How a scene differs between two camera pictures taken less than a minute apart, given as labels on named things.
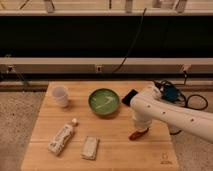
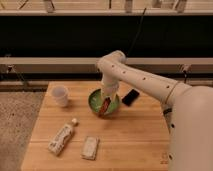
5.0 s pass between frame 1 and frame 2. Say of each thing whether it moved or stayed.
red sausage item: moved
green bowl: stayed
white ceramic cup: stayed
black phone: stayed
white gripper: moved
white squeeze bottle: stayed
